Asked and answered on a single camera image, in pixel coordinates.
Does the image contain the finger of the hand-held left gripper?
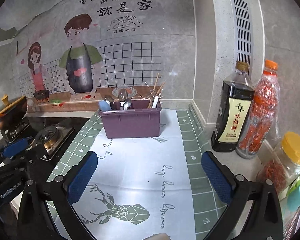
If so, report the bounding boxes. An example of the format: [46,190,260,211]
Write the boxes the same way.
[0,137,33,158]
[0,146,47,178]

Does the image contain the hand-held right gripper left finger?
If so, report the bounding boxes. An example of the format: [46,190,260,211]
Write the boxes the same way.
[17,151,98,240]

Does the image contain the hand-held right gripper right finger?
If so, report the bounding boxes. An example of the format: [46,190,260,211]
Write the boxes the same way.
[201,151,283,240]

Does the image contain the purple plastic utensil holder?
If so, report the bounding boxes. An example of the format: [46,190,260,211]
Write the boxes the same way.
[99,99,162,139]

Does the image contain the blue silicone spatula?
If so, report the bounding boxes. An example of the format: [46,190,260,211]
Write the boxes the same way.
[98,100,112,112]

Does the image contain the dark metal spoon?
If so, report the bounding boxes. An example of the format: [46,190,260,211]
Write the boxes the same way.
[104,95,115,110]

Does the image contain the plain metal spoon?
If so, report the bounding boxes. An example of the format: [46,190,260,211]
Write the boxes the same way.
[118,88,128,110]

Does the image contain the black gas stove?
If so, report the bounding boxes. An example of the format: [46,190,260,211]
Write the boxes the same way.
[0,117,93,165]

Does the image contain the black wok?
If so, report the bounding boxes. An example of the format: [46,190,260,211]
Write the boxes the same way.
[0,94,28,130]

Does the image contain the green and white printed mat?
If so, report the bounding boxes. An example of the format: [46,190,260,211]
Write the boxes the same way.
[45,109,230,240]

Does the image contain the dark soy sauce bottle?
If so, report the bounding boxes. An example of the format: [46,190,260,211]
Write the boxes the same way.
[211,60,255,153]

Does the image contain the yellow-lidded jar of chili flakes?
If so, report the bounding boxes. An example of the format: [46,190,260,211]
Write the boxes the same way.
[256,131,300,200]

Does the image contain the orange-capped bottle of dried chili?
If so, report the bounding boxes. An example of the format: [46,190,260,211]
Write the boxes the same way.
[235,59,280,160]

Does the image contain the white vent grille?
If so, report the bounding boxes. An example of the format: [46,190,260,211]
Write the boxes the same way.
[229,0,254,74]

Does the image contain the cartoon wall poster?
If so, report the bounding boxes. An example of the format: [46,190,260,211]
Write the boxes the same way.
[0,0,193,113]

